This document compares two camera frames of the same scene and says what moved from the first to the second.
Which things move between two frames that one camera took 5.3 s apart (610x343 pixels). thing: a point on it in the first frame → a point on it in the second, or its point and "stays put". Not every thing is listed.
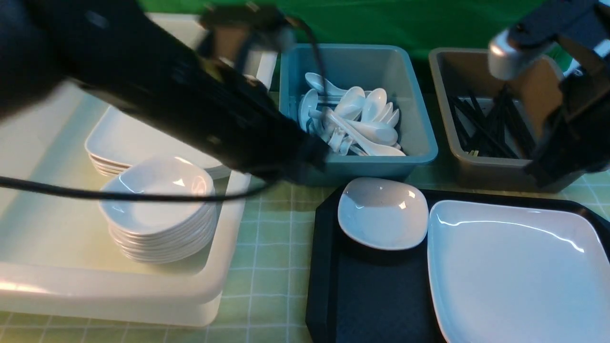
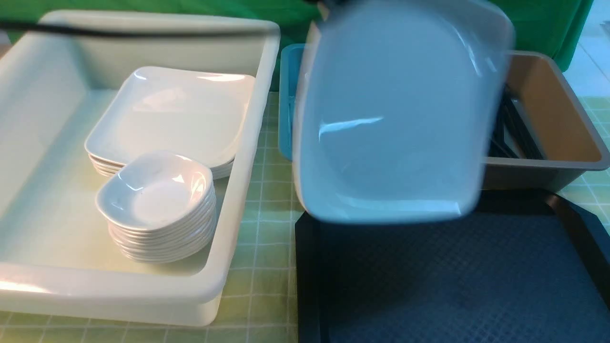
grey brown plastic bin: x=491 y=123 stays put
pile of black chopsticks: x=500 y=130 stays put
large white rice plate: x=504 y=274 → x=396 y=106
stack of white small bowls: x=157 y=231 stays put
